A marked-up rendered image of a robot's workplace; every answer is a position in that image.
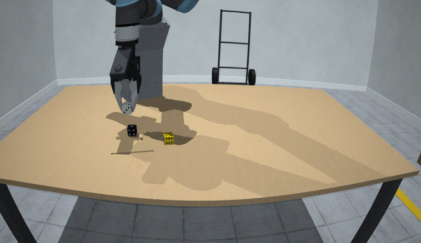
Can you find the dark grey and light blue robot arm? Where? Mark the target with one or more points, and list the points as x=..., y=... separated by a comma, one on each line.
x=128, y=14

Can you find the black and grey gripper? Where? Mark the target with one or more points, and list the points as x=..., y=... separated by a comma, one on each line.
x=133, y=74

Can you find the yellow die with black pips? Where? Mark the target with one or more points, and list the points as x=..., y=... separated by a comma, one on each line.
x=168, y=138

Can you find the grey die with black pips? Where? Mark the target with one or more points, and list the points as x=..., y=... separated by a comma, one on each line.
x=126, y=108

